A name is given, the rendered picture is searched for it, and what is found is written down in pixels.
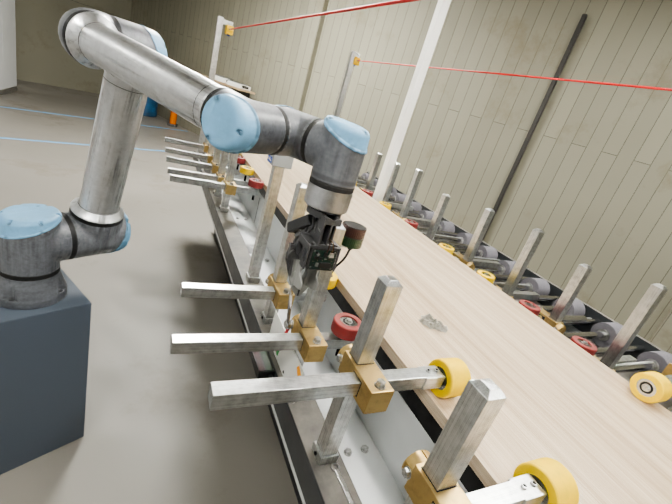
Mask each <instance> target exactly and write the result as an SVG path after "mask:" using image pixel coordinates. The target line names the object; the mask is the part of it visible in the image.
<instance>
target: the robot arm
mask: <svg viewBox="0 0 672 504"><path fill-rule="evenodd" d="M58 35H59V39H60V41H61V44H62V46H63V47H64V49H65V51H66V52H67V53H68V54H69V55H70V56H71V57H72V58H73V59H74V60H76V61H77V62H79V63H81V64H82V65H84V66H86V67H88V68H91V69H103V70H104V74H103V79H102V84H101V89H100V95H99V100H98V105H97V110H96V115H95V120H94V125H93V130H92V136H91V141H90V146H89V151H88V156H87V161H86V166H85V172H84V177H83V182H82V187H81V192H80V197H77V198H75V199H73V200H72V201H71V203H70V208H69V211H68V212H60V211H59V210H58V209H57V208H55V207H53V206H46V205H44V204H21V205H13V206H10V207H7V208H5V209H3V210H1V211H0V307H3V308H7V309H14V310H31V309H39V308H44V307H47V306H51V305H53V304H56V303H58V302H59V301H61V300H62V299H63V298H64V297H65V296H66V295H67V282H66V280H65V278H64V276H63V274H62V272H61V270H60V262H61V261H64V260H70V259H76V258H82V257H88V256H94V255H100V254H108V253H112V252H115V251H119V250H122V249H123V248H125V247H126V246H127V244H128V241H129V240H130V236H131V226H130V223H128V220H129V219H128V217H127V215H126V214H125V213H124V211H123V209H122V208H121V207H120V202H121V198H122V195H123V191H124V187H125V183H126V179H127V175H128V171H129V167H130V163H131V159H132V156H133V152H134V148H135V144H136V140H137V136H138V132H139V128H140V124H141V120H142V117H143V113H144V109H145V105H146V101H147V97H149V98H151V99H153V100H154V101H156V102H158V103H159V104H161V105H163V106H164V107H166V108H168V109H169V110H171V111H172V112H174V113H176V114H177V115H179V116H181V117H182V118H184V119H186V120H187V121H189V122H191V123H192V124H194V125H196V126H197V127H199V128H200V129H202V130H203V132H204V135H205V137H206V138H207V140H208V141H209V143H210V144H211V145H212V146H213V147H215V148H216V149H218V150H221V151H225V152H227V153H232V154H241V153H250V154H265V155H278V156H289V157H292V158H294V159H297V160H299V161H302V162H304V163H306V164H309V165H311V166H313V167H312V170H311V175H310V178H309V181H308V185H307V189H306V193H305V196H304V201H305V203H306V204H307V209H306V211H307V212H308V213H309V214H307V215H304V216H302V217H299V218H297V219H294V220H292V221H289V222H288V223H287V232H289V233H295V234H294V236H295V238H294V240H293V243H289V248H288V250H287V252H286V257H285V260H286V267H287V272H288V276H289V281H290V285H291V288H292V290H293V292H294V294H295V296H300V295H301V294H302V293H303V292H305V291H306V290H307V288H308V287H309V288H311V289H312V290H314V291H316V290H317V289H318V286H319V283H318V278H317V274H318V271H319V270H323V271H335V268H336V264H337V261H338V258H339V255H340V252H341V248H340V247H339V246H338V244H337V243H336V242H335V241H334V240H333V237H334V234H335V231H336V228H337V227H341V224H342V221H343V220H341V215H343V214H346V213H347V211H348V208H349V205H350V202H351V199H352V197H353V192H354V189H355V186H356V183H357V179H358V176H359V173H360V170H361V167H362V164H363V160H364V157H365V154H367V147H368V144H369V140H370V134H369V132H368V131H367V130H366V129H364V128H363V127H361V126H359V125H356V124H354V123H352V122H349V121H347V120H345V119H342V118H339V117H336V116H332V115H328V116H326V117H325V118H324V119H321V118H318V117H315V116H312V115H309V114H307V113H304V112H301V111H298V110H295V109H294V108H292V107H290V106H287V105H272V104H268V103H263V102H259V101H255V100H252V99H249V98H247V97H245V96H243V95H242V94H240V93H238V92H236V91H234V90H232V89H230V88H227V87H223V86H221V85H219V84H217V83H216V82H214V81H212V80H210V79H208V78H206V77H204V76H202V75H200V74H198V73H196V72H194V71H193V70H191V69H189V68H187V67H185V66H183V65H181V64H179V63H177V62H175V61H173V60H171V59H170V58H168V55H167V49H166V47H165V43H164V41H163V39H162V38H161V36H160V35H159V34H158V33H157V32H156V31H154V30H152V29H149V28H147V27H145V26H144V25H142V24H136V23H133V22H130V21H127V20H124V19H121V18H118V17H116V16H113V15H109V14H107V13H104V12H101V11H98V10H95V9H91V8H86V7H78V8H73V9H70V10H68V11H67V12H65V13H64V14H63V15H62V17H61V19H60V21H59V25H58ZM336 256H337V257H336ZM335 259H336V260H335ZM334 262H335V264H334ZM304 268H305V272H304V274H303V275H302V276H301V271H302V270H303V269H304ZM301 277H302V278H301Z"/></svg>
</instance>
